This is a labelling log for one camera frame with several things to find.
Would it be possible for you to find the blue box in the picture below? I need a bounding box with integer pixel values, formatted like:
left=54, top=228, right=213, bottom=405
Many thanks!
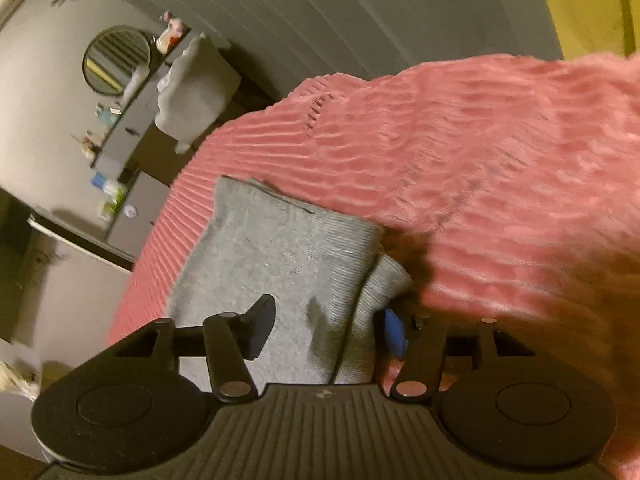
left=91, top=172, right=121, bottom=195

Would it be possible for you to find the grey knitted sweater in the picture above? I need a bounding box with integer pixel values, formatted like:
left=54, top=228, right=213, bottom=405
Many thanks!
left=167, top=175, right=413, bottom=387

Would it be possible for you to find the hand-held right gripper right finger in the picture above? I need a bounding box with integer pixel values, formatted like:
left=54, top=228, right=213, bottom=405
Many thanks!
left=383, top=309, right=522, bottom=404

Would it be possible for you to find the yellow curtain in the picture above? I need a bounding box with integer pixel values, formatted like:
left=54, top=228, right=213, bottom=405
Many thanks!
left=529, top=0, right=640, bottom=62

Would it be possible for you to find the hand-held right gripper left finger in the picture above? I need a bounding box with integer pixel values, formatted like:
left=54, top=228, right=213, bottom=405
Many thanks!
left=107, top=295, right=277, bottom=404

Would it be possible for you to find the green packet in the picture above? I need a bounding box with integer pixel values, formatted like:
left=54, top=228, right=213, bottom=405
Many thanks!
left=101, top=193, right=127, bottom=220

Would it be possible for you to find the pink ribbed blanket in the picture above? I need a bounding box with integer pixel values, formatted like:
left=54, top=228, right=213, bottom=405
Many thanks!
left=106, top=52, right=640, bottom=480

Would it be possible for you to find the pink plush toy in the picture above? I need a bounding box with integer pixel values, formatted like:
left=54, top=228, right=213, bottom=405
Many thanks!
left=156, top=11, right=192, bottom=56

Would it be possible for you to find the round black-framed mirror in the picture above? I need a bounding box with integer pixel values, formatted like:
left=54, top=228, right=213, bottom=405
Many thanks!
left=82, top=26, right=153, bottom=97

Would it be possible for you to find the grey dresser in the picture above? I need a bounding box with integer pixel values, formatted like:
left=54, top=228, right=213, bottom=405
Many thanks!
left=91, top=60, right=174, bottom=262

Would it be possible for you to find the grey chair with cloth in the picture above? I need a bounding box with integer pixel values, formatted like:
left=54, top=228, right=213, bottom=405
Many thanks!
left=153, top=32, right=242, bottom=154

